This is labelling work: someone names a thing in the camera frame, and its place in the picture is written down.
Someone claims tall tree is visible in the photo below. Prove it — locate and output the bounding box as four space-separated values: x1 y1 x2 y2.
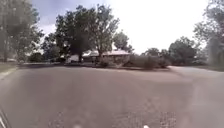
0 0 44 63
193 0 224 68

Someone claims small tree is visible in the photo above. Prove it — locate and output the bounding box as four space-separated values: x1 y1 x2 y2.
112 30 134 54

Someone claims large dark tree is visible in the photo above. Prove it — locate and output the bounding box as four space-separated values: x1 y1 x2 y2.
41 4 120 64

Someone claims grass verge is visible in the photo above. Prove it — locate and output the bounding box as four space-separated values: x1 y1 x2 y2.
0 62 18 75

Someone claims tree with round crown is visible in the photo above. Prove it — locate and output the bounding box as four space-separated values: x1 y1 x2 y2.
168 36 198 66

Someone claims grey asphalt road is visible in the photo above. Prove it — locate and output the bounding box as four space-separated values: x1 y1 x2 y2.
0 63 224 128

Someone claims low house with pale roof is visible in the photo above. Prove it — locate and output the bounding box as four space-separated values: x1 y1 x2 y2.
66 49 132 65

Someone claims row of bushes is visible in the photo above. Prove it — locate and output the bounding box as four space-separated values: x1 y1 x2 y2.
98 54 172 70

